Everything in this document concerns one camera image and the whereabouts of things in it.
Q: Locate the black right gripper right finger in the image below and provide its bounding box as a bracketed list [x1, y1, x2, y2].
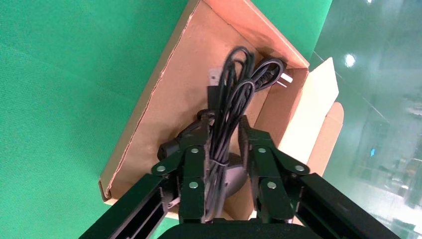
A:
[238, 115, 311, 223]

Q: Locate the green felt table cloth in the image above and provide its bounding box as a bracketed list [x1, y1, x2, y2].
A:
[0, 0, 333, 239]

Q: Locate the open flat cardboard box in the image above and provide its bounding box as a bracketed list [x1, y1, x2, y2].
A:
[98, 0, 344, 221]

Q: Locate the black power cable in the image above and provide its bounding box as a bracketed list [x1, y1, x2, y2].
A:
[157, 57, 294, 163]

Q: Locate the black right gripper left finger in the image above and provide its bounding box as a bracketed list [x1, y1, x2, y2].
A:
[151, 114, 212, 223]

